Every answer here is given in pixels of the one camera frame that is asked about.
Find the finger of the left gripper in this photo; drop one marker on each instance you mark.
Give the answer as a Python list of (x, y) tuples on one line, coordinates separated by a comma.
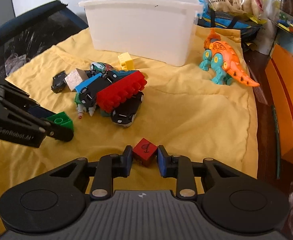
[(49, 128), (17, 106)]

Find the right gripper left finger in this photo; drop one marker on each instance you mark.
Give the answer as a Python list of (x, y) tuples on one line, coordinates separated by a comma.
[(106, 169)]

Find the blue building brick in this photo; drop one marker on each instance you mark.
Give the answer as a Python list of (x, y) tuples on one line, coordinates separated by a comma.
[(87, 82)]

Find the beige wooden cube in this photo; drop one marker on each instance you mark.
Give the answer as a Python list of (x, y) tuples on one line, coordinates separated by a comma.
[(74, 78)]

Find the small green building brick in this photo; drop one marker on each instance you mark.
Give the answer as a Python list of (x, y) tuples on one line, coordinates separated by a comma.
[(62, 119)]

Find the large red building brick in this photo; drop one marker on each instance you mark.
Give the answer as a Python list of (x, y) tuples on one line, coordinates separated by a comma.
[(112, 96)]

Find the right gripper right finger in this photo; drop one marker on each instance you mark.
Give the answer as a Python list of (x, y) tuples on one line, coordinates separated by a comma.
[(180, 168)]

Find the black mesh chair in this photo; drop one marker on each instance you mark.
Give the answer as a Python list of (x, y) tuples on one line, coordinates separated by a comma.
[(31, 33)]

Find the red wooden cube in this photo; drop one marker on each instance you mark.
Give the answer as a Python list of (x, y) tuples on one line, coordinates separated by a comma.
[(144, 152)]

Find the black upside-down toy car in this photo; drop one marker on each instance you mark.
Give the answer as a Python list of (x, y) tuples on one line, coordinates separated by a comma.
[(59, 84)]

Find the orange box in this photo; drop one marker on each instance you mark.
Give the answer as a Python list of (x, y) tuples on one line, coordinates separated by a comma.
[(279, 72)]

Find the green white toy car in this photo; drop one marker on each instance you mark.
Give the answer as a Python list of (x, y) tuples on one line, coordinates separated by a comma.
[(100, 67)]

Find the yellow building brick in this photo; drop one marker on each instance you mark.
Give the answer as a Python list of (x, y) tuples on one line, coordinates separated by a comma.
[(126, 61)]

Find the orange teal toy dinosaur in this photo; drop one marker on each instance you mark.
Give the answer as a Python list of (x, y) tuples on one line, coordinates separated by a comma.
[(223, 60)]

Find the black gold race car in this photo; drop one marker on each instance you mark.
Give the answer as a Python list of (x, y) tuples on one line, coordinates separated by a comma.
[(88, 96)]

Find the white plastic bin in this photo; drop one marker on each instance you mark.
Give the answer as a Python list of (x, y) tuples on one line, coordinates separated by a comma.
[(161, 30)]

